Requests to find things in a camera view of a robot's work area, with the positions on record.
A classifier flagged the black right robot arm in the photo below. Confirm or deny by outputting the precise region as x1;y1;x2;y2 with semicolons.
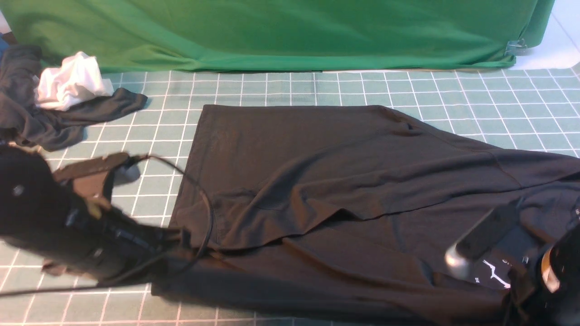
502;225;580;326

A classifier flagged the metal binder clip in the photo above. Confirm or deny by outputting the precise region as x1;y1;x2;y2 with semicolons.
504;38;528;56

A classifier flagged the dark gray long-sleeve shirt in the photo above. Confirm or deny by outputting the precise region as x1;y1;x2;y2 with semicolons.
152;105;580;326

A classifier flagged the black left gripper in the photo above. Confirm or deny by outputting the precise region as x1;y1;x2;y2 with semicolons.
43;204;191;283

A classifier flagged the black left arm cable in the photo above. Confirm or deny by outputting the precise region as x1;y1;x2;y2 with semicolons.
0;154;213;298

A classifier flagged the green grid cutting mat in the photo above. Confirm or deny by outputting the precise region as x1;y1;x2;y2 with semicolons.
1;65;580;326

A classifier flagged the green backdrop cloth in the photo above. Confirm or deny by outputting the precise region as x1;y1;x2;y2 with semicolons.
1;0;554;72

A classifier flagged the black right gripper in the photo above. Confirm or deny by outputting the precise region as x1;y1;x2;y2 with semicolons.
501;254;551;326

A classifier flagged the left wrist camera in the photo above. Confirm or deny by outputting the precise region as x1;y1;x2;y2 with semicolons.
53;152;141;202

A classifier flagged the white crumpled garment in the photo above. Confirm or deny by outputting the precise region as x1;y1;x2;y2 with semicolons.
35;52;114;111

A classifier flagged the dark gray crumpled garment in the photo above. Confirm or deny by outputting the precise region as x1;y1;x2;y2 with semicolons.
0;45;148;151

